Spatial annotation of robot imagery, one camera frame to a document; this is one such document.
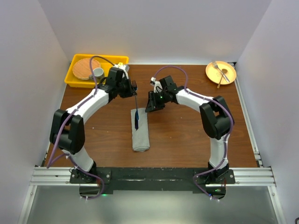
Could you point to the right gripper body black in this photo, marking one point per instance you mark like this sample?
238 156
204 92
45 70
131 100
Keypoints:
163 99

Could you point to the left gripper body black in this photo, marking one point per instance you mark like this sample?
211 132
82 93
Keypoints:
124 89

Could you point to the blue metallic fork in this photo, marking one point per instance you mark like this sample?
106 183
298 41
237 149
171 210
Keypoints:
136 102

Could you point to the blue metallic knife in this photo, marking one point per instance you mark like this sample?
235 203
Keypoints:
136 123

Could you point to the grey cloth napkin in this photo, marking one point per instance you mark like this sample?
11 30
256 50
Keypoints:
140 136

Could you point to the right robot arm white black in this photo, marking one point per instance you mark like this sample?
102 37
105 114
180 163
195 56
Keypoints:
215 115

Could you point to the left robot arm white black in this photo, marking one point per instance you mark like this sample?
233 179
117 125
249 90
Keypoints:
68 126

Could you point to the grey ceramic mug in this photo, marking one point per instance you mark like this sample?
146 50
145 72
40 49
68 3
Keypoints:
98 74

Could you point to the round wooden plate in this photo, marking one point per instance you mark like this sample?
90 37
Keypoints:
81 69

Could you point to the yellow plastic bin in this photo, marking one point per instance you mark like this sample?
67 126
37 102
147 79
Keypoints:
72 81

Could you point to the tan round plate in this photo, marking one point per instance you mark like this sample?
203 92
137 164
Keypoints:
225 74

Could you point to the silver fork on plate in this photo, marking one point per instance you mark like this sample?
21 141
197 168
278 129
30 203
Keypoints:
215 65

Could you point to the silver knife on plate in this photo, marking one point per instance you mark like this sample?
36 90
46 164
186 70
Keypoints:
224 71

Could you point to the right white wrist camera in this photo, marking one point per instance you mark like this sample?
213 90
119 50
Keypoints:
156 84

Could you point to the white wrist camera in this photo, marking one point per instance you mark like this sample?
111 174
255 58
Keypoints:
125 68
156 84

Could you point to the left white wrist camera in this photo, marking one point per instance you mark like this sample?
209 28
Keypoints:
125 68

